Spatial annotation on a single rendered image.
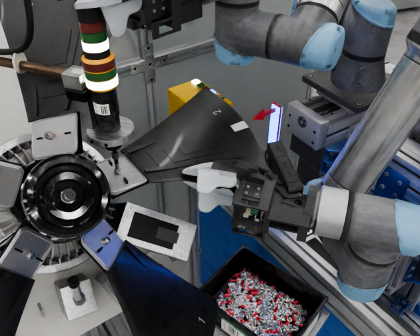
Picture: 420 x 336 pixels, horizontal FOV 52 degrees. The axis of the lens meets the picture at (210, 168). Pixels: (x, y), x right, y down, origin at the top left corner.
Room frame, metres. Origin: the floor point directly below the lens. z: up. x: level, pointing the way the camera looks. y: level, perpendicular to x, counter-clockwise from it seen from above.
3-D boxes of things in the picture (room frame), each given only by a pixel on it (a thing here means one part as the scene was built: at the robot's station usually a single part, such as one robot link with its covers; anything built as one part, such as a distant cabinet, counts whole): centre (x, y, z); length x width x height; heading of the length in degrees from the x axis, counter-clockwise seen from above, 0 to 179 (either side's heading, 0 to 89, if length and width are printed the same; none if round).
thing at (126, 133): (0.54, 0.16, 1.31); 0.09 x 0.07 x 0.10; 71
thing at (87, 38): (0.53, 0.15, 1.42); 0.03 x 0.03 x 0.01
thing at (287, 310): (0.51, -0.11, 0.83); 0.19 x 0.14 x 0.03; 50
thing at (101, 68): (0.53, 0.15, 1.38); 0.04 x 0.04 x 0.01
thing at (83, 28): (0.53, 0.15, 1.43); 0.03 x 0.03 x 0.01
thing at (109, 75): (0.53, 0.15, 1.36); 0.04 x 0.04 x 0.01
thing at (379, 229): (0.43, -0.25, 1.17); 0.11 x 0.08 x 0.09; 73
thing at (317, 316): (0.51, -0.10, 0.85); 0.22 x 0.17 x 0.07; 50
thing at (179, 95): (0.98, 0.03, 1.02); 0.16 x 0.10 x 0.11; 36
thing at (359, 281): (0.45, -0.24, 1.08); 0.11 x 0.08 x 0.11; 17
